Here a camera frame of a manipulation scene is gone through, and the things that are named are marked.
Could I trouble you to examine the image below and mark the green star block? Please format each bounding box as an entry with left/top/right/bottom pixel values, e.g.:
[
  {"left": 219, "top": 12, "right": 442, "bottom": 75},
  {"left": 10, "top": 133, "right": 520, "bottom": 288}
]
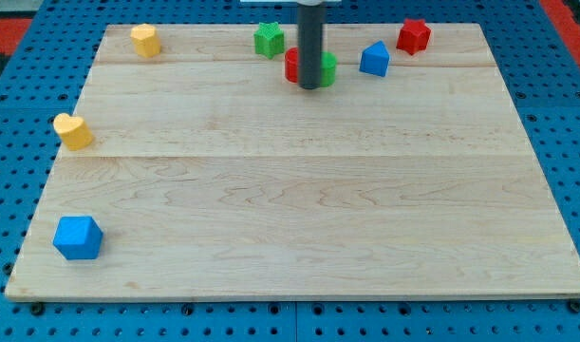
[{"left": 253, "top": 22, "right": 285, "bottom": 59}]

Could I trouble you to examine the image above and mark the blue triangle block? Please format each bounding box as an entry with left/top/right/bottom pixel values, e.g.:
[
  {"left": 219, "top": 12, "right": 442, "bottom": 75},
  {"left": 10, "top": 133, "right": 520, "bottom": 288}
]
[{"left": 359, "top": 41, "right": 391, "bottom": 77}]

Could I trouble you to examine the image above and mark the red star block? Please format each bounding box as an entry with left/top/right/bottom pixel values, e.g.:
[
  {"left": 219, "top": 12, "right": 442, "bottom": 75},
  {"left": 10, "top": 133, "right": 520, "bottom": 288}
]
[{"left": 396, "top": 18, "right": 431, "bottom": 55}]

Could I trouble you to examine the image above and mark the light wooden board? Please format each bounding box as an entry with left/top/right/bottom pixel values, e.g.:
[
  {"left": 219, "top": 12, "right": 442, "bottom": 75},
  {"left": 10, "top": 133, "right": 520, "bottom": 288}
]
[{"left": 5, "top": 24, "right": 580, "bottom": 302}]

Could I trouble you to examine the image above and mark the red cylinder block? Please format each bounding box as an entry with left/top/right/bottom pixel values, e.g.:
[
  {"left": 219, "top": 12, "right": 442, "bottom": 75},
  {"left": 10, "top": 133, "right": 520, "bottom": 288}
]
[{"left": 284, "top": 47, "right": 298, "bottom": 84}]

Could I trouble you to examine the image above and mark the green cylinder block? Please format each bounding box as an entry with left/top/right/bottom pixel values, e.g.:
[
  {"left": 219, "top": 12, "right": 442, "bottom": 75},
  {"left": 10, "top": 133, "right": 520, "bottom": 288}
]
[{"left": 320, "top": 51, "right": 337, "bottom": 87}]

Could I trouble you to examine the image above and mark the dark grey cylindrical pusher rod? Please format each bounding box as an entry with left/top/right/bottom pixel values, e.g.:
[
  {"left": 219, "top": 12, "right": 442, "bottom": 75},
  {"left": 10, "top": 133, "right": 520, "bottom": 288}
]
[{"left": 296, "top": 0, "right": 326, "bottom": 90}]

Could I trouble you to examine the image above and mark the yellow heart block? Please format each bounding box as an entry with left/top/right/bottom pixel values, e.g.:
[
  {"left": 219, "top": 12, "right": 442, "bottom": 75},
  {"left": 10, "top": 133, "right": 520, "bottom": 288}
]
[{"left": 53, "top": 113, "right": 94, "bottom": 151}]

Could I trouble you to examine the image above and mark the blue cube block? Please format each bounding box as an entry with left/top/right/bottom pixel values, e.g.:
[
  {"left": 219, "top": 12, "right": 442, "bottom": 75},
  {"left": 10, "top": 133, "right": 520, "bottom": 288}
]
[{"left": 52, "top": 216, "right": 103, "bottom": 260}]

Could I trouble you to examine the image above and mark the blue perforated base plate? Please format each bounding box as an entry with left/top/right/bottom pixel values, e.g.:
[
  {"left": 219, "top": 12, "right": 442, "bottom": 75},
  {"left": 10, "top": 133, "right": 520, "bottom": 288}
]
[{"left": 0, "top": 1, "right": 580, "bottom": 341}]

